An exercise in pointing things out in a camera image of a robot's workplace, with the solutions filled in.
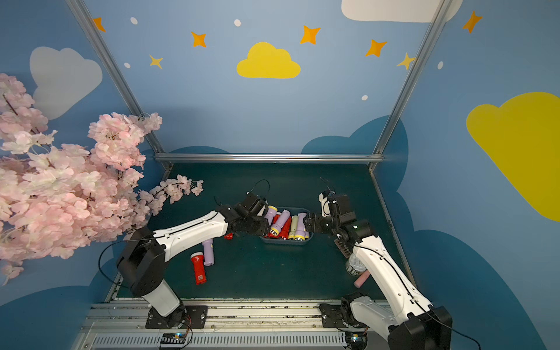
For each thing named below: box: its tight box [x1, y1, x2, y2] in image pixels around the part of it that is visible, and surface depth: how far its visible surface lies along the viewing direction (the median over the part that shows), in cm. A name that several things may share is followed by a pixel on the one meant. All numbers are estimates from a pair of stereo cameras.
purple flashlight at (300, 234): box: [293, 212, 307, 241], surface depth 90 cm
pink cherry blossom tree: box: [0, 72, 204, 285], surface depth 51 cm
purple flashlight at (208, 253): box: [201, 238, 216, 267], surface depth 88 cm
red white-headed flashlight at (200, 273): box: [190, 252, 208, 286], surface depth 85 cm
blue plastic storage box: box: [258, 206, 315, 246], surface depth 92 cm
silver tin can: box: [345, 253, 367, 277], surface depth 83 cm
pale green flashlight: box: [288, 215, 299, 240], surface depth 95 cm
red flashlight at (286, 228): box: [278, 215, 293, 240], surface depth 95 cm
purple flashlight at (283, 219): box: [269, 209, 291, 237], surface depth 94 cm
